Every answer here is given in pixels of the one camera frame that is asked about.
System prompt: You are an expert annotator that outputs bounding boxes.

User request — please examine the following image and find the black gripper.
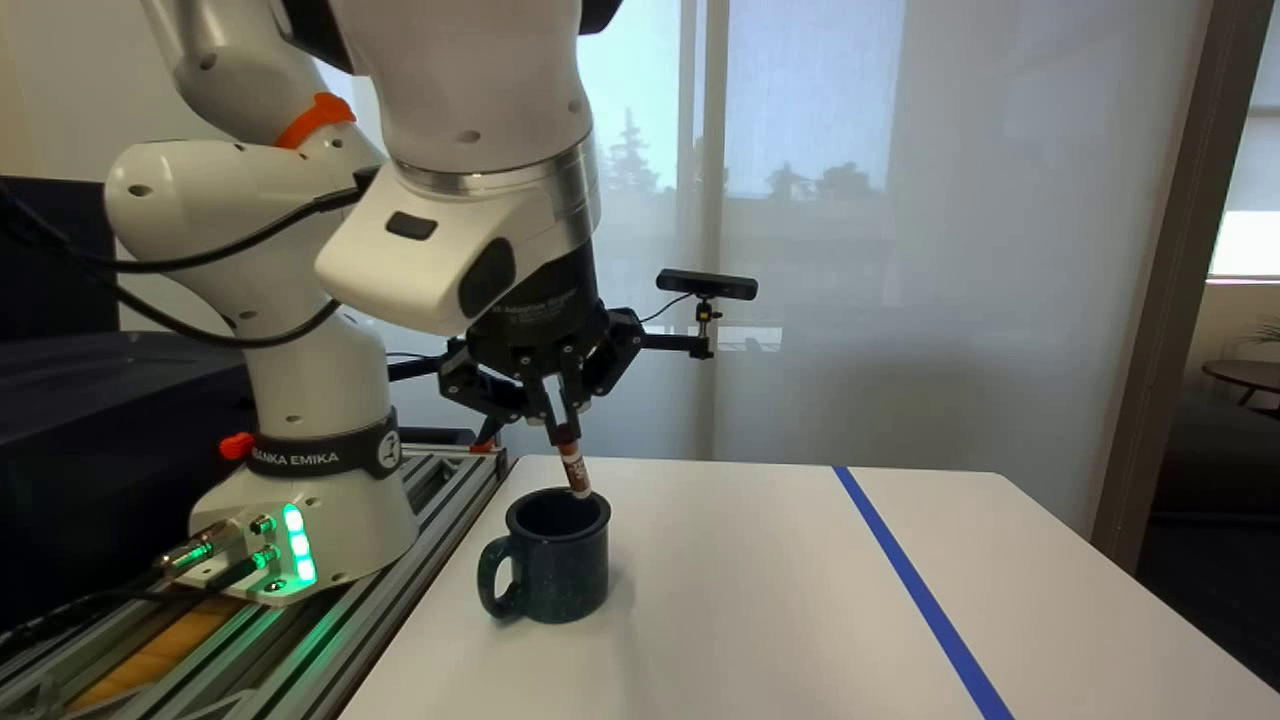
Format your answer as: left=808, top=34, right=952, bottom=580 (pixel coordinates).
left=436, top=243, right=648, bottom=451

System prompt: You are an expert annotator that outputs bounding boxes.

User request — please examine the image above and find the red and white marker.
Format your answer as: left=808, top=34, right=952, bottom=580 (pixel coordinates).
left=554, top=430, right=598, bottom=505

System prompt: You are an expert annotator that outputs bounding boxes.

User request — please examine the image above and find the dark teal speckled mug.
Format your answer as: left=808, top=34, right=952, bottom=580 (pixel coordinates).
left=473, top=483, right=616, bottom=629

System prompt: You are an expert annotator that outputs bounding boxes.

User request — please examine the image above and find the red knob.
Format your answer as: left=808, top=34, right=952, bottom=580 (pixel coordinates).
left=214, top=424, right=260, bottom=467

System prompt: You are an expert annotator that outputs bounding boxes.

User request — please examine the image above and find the long blue tape strip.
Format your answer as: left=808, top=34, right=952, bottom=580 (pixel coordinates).
left=826, top=459, right=1020, bottom=720

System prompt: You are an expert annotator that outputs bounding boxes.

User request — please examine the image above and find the sheer white curtain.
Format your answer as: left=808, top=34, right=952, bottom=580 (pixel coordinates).
left=716, top=0, right=1214, bottom=535

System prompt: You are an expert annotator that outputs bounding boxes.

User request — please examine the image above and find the black monitor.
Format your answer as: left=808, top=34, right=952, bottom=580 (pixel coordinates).
left=0, top=173, right=114, bottom=343

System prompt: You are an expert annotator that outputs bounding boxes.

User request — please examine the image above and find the dark sofa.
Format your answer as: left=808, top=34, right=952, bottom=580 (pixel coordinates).
left=1144, top=384, right=1280, bottom=673

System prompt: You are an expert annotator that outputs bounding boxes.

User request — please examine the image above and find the round dark side table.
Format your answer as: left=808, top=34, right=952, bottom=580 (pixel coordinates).
left=1201, top=353, right=1280, bottom=402

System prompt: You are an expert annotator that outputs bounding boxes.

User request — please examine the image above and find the orange rail clamp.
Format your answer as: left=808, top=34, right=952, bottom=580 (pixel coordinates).
left=468, top=410, right=513, bottom=459

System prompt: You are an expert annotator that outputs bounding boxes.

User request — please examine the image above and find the black exterior camera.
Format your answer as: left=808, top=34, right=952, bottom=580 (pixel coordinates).
left=651, top=263, right=762, bottom=304

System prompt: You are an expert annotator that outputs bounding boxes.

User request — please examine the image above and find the orange shoulder cable strap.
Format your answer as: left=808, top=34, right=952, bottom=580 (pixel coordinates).
left=271, top=86, right=359, bottom=151

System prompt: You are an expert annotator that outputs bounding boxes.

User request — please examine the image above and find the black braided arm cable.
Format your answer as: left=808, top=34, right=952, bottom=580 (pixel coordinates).
left=0, top=163, right=383, bottom=353

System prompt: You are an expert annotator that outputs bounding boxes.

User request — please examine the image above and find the aluminium rail mounting frame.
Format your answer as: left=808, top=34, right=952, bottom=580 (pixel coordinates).
left=0, top=444, right=514, bottom=720

